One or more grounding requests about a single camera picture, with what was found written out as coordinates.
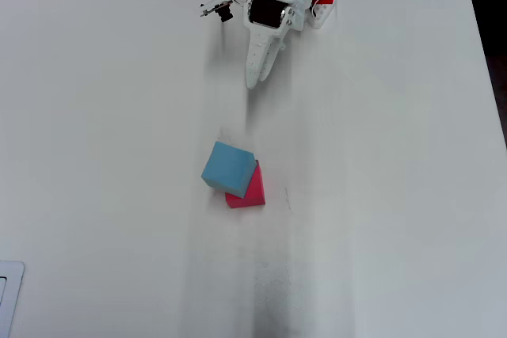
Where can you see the blue foam cube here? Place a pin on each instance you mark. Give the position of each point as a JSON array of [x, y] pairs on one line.
[[227, 168]]

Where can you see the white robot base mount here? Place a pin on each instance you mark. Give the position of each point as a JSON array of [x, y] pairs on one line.
[[321, 13]]

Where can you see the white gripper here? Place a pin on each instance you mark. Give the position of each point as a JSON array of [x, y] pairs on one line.
[[266, 12]]

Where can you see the red foam cube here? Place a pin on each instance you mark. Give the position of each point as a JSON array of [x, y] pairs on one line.
[[253, 193]]

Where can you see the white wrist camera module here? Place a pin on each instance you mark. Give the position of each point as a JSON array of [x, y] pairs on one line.
[[218, 9]]

